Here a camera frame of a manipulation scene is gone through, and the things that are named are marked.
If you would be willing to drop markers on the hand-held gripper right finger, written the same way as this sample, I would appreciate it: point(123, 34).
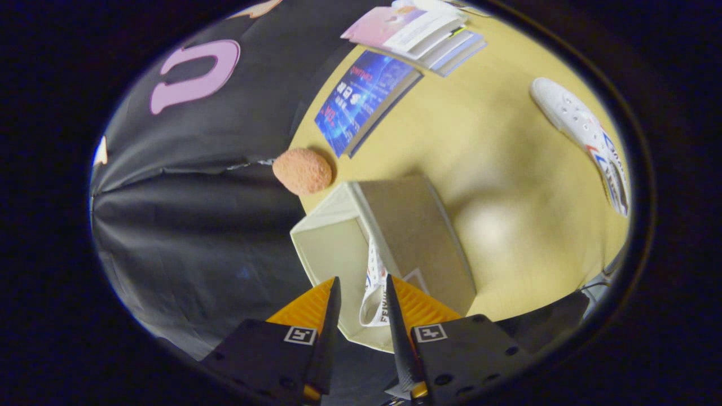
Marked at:
point(401, 349)

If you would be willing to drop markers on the white canvas shoe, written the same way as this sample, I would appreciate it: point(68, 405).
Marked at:
point(373, 299)
point(575, 118)

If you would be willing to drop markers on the pale blue cover book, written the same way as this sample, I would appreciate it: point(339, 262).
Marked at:
point(465, 59)

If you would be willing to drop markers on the pink cover book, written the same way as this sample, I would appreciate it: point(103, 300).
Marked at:
point(378, 25)

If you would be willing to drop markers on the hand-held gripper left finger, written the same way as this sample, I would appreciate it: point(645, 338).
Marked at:
point(327, 349)

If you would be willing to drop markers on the orange fluffy ball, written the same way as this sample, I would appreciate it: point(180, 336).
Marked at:
point(302, 171)

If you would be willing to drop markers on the white thick book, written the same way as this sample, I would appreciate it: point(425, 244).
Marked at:
point(451, 48)

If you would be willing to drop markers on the beige fabric storage box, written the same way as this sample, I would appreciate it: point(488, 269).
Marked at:
point(412, 237)

